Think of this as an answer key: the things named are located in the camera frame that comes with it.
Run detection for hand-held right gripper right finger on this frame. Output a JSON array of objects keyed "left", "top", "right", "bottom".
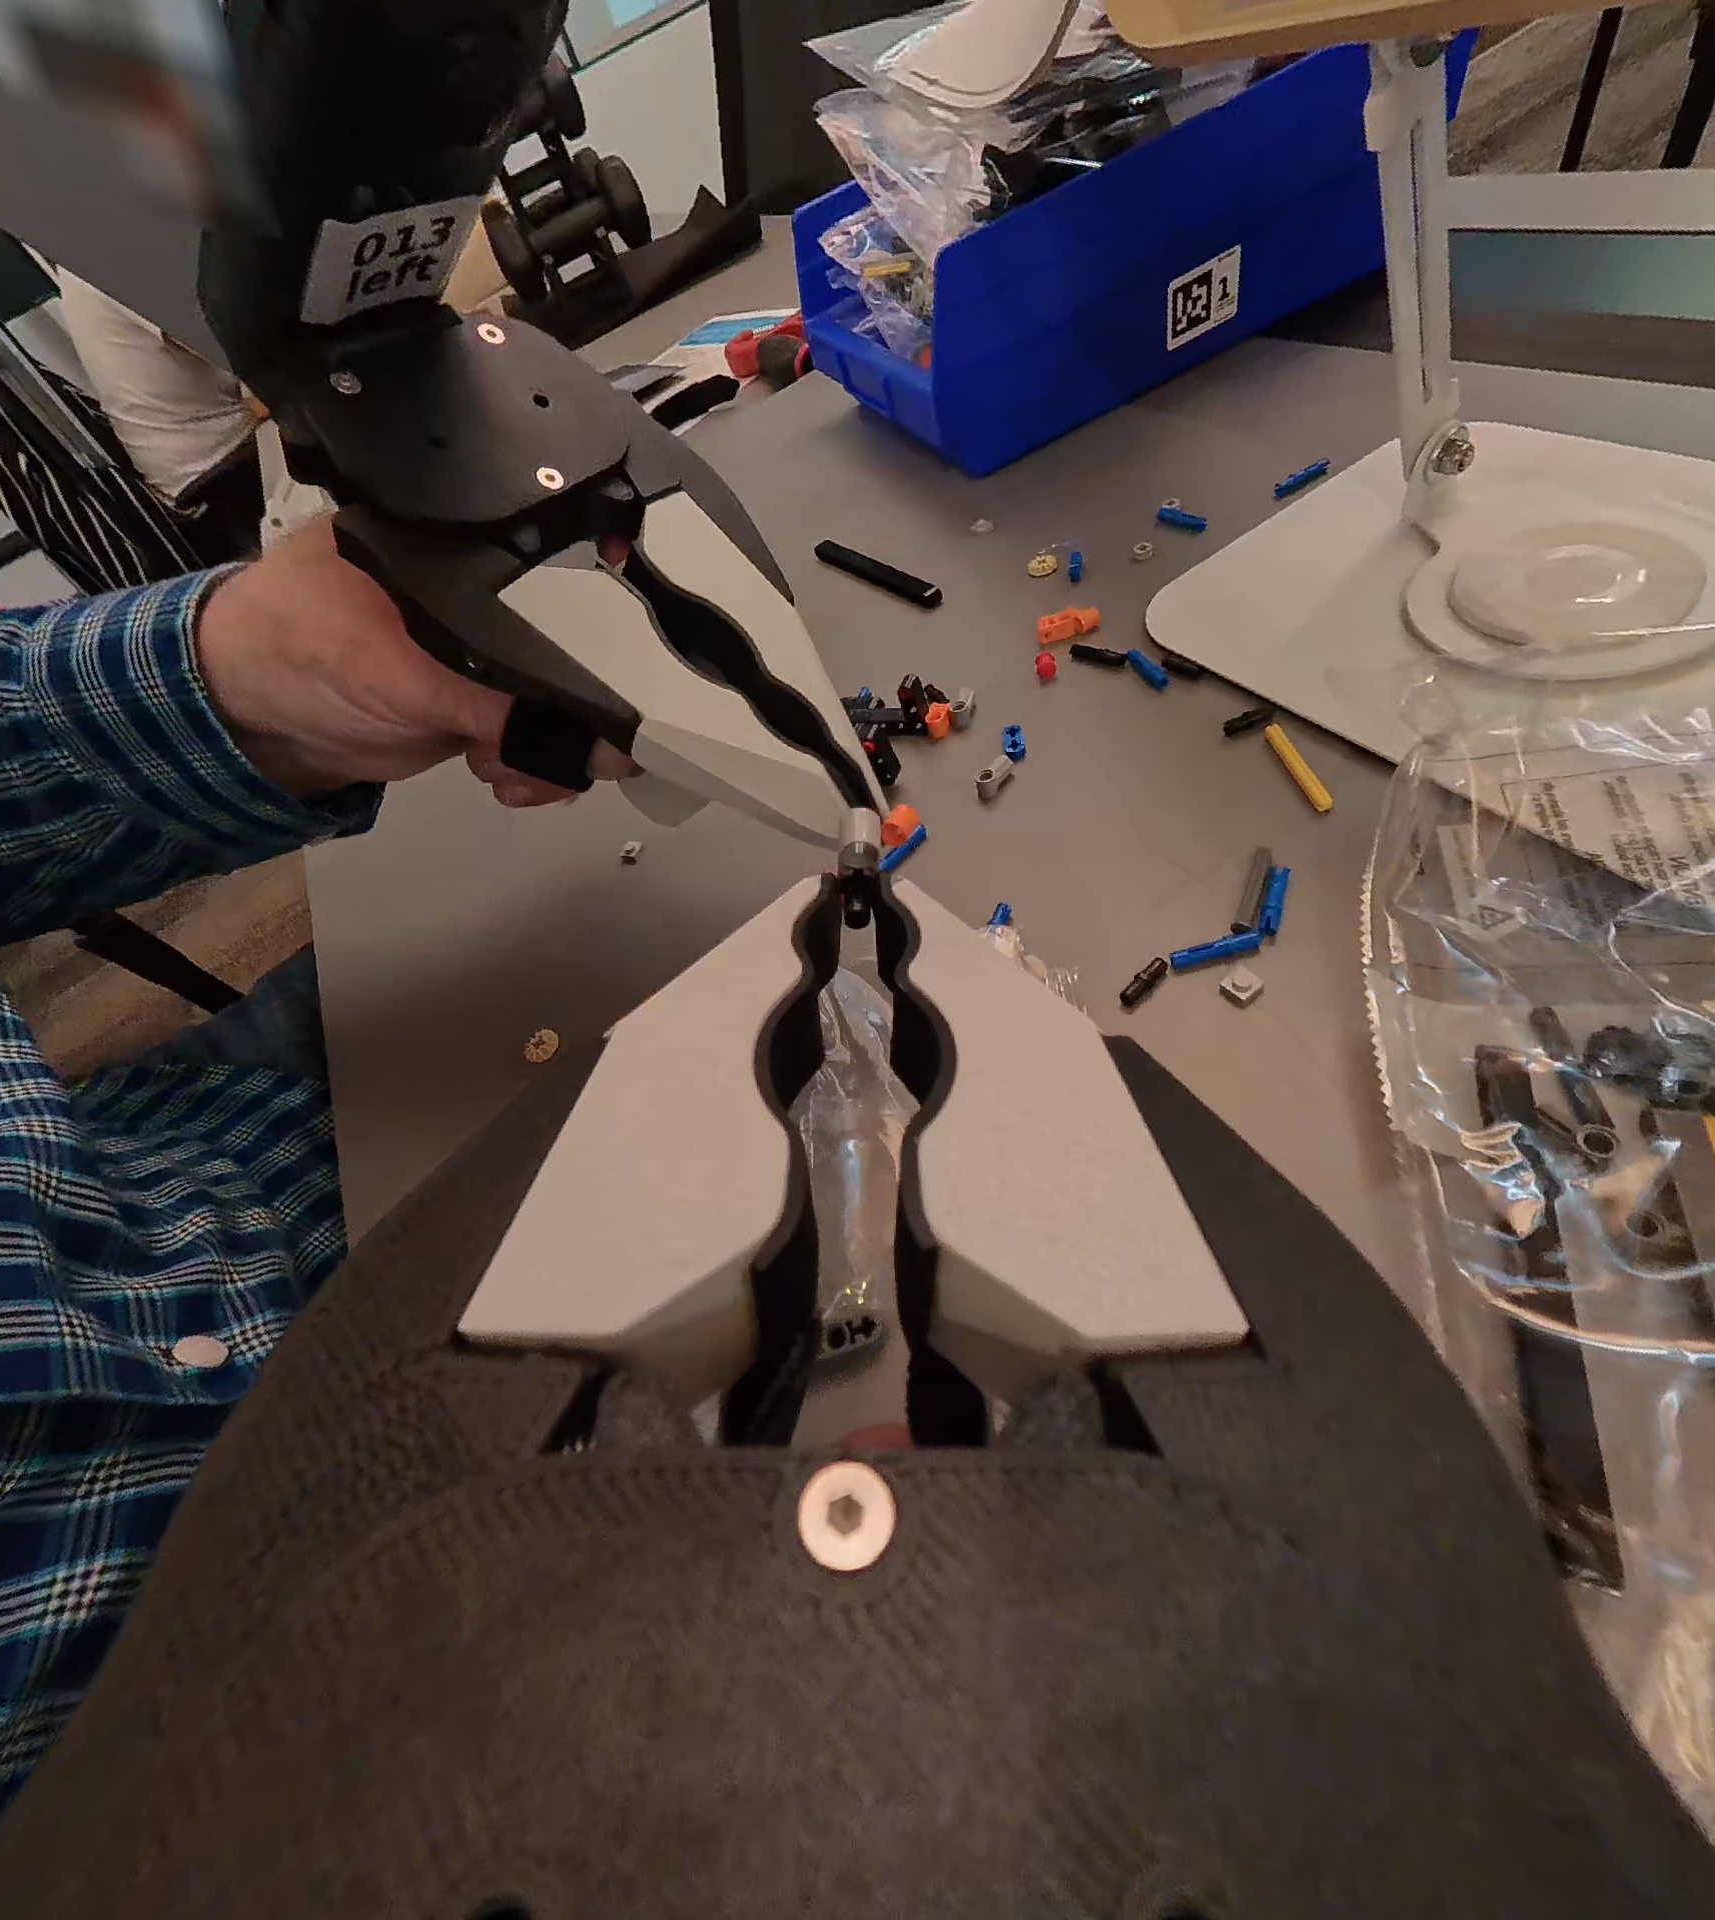
[{"left": 876, "top": 883, "right": 1256, "bottom": 1452}]

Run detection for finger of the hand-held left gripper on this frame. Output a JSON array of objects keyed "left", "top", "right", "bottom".
[
  {"left": 494, "top": 559, "right": 862, "bottom": 848},
  {"left": 630, "top": 492, "right": 892, "bottom": 816}
]

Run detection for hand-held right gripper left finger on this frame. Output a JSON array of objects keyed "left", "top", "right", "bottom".
[{"left": 456, "top": 874, "right": 840, "bottom": 1452}]

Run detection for small clear plastic bag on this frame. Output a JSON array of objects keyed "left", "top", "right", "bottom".
[{"left": 794, "top": 914, "right": 1084, "bottom": 1308}]

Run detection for black lego assembly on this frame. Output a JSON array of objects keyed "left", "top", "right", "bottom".
[{"left": 842, "top": 675, "right": 982, "bottom": 786}]

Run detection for black lego beam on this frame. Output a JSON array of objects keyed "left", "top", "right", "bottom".
[{"left": 816, "top": 541, "right": 944, "bottom": 611}]

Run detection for scattered small lego pins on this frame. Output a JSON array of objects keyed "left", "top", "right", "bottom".
[{"left": 858, "top": 456, "right": 1336, "bottom": 1010}]

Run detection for yellow lego axle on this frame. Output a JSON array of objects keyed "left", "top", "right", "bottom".
[{"left": 1262, "top": 722, "right": 1334, "bottom": 815}]

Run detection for large clear lego parts bag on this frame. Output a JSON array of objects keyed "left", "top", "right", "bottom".
[{"left": 1360, "top": 661, "right": 1715, "bottom": 1915}]

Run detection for person's left hand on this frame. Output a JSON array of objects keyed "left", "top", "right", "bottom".
[{"left": 195, "top": 513, "right": 650, "bottom": 813}]

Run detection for black dumbbell rack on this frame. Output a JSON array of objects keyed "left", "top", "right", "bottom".
[{"left": 480, "top": 53, "right": 728, "bottom": 344}]

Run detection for white blue paper sheet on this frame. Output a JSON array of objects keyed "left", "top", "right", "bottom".
[{"left": 678, "top": 306, "right": 800, "bottom": 370}]

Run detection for blue plastic parts bin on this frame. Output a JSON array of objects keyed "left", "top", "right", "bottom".
[{"left": 792, "top": 31, "right": 1484, "bottom": 483}]

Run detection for white stand base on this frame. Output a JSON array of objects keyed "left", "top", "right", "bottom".
[{"left": 1146, "top": 36, "right": 1715, "bottom": 786}]

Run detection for bundle of clear parts bags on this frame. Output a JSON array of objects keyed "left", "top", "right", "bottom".
[{"left": 804, "top": 0, "right": 1190, "bottom": 379}]

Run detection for person's plaid shirt torso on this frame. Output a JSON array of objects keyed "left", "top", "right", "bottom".
[{"left": 0, "top": 960, "right": 356, "bottom": 1915}]

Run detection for wooden board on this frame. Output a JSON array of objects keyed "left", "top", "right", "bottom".
[{"left": 1104, "top": 0, "right": 1624, "bottom": 72}]

